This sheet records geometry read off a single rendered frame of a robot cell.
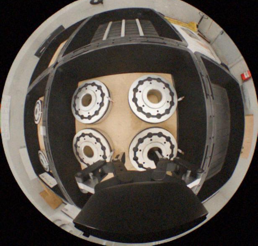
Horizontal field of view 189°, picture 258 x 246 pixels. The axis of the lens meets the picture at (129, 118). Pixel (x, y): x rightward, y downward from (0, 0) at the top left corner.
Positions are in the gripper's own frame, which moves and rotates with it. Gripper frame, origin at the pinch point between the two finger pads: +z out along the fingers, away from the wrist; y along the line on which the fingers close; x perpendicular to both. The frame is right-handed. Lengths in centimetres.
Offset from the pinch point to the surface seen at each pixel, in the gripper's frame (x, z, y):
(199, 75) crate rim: 13.3, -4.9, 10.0
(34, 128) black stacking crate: 3.7, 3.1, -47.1
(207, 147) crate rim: 2.3, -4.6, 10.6
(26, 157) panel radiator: -97, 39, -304
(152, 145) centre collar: 2.2, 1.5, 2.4
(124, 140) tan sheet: 2.5, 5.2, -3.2
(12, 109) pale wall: 41, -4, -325
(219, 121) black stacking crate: 5.7, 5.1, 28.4
